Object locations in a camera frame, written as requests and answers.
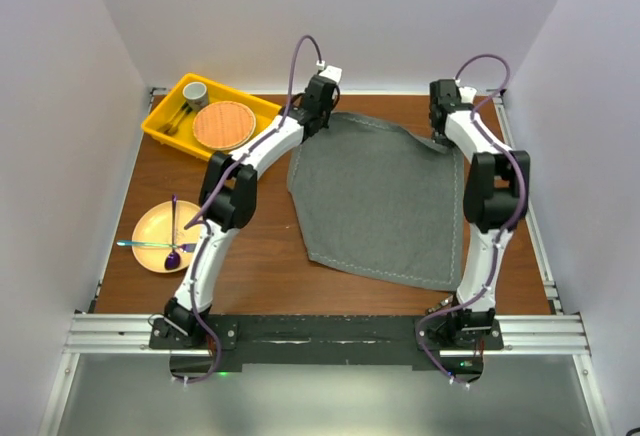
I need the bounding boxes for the grey cloth napkin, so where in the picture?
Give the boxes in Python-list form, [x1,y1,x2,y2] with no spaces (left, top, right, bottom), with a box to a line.
[287,112,464,291]

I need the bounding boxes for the silver metal spoon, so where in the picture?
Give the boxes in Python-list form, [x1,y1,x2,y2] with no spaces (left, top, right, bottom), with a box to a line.
[425,295,454,316]

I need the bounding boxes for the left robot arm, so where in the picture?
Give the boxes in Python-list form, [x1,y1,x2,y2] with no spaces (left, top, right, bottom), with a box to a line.
[153,66,342,348]

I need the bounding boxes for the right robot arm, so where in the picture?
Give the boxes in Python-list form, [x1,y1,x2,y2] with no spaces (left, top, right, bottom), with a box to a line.
[425,79,530,349]

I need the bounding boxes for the woven wicker plate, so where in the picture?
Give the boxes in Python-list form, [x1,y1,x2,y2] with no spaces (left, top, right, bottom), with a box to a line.
[192,101,257,150]

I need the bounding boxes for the yellow plastic tray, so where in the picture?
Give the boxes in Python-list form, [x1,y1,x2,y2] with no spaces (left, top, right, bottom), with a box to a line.
[141,73,280,161]

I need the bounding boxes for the white ceramic cup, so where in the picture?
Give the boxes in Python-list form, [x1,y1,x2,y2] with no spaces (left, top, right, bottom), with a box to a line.
[182,81,210,112]

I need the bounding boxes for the dark cutlery in tray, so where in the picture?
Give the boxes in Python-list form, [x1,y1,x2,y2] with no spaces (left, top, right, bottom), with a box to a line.
[160,102,192,136]

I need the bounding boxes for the iridescent fork on plate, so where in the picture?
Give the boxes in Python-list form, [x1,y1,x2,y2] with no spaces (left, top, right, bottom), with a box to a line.
[116,240,197,253]

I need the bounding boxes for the pale yellow round plate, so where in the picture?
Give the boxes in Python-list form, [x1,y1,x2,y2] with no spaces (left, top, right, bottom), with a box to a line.
[131,200,201,274]

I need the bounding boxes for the purple iridescent spoon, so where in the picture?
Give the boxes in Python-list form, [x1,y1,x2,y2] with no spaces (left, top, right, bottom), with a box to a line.
[164,194,181,271]

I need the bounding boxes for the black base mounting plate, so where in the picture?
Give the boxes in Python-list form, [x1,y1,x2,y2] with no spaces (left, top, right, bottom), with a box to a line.
[149,310,504,382]

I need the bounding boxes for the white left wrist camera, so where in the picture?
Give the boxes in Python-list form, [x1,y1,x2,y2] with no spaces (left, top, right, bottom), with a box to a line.
[310,59,343,87]

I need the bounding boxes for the aluminium frame rail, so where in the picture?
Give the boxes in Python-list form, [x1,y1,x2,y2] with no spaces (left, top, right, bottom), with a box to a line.
[37,86,616,436]

